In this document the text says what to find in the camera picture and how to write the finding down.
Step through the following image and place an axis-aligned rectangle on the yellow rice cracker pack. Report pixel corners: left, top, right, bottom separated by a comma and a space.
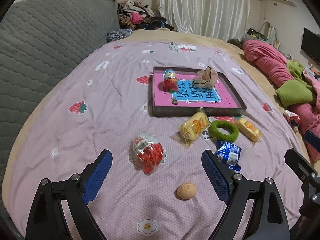
235, 118, 261, 142
178, 108, 209, 147

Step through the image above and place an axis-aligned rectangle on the blue snack packet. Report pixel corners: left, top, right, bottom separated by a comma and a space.
215, 140, 242, 172

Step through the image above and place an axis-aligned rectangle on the green fuzzy hair ring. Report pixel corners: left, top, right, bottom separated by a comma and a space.
209, 120, 240, 142

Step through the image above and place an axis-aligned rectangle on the small tan ball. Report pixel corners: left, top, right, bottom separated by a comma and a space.
176, 182, 197, 200

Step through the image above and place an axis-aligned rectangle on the clear red-filled surprise egg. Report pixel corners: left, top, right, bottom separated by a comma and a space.
129, 133, 167, 175

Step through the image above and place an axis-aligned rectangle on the red white patterned cloth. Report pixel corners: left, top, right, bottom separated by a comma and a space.
283, 110, 300, 133

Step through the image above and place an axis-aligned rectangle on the green fleece cloth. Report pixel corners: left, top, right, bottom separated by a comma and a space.
276, 60, 317, 107

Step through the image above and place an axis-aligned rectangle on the pink quilt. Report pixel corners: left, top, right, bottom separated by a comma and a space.
242, 39, 320, 163

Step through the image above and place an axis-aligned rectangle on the black television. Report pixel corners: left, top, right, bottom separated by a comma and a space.
301, 28, 320, 64

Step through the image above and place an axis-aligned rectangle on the pink and blue book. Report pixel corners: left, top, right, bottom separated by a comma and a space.
153, 72, 244, 108

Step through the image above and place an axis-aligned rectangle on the dark shallow box tray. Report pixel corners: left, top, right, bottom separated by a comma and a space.
152, 67, 247, 117

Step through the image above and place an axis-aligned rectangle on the white shiny curtain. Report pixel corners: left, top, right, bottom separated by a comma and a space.
156, 0, 251, 41

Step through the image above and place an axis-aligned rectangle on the grey quilted headboard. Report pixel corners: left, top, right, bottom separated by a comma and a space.
0, 0, 121, 185

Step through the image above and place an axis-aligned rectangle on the blue floral cloth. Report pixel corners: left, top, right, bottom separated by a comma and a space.
106, 28, 133, 43

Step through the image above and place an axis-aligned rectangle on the pile of clothes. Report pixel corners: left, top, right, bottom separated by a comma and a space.
117, 0, 177, 31

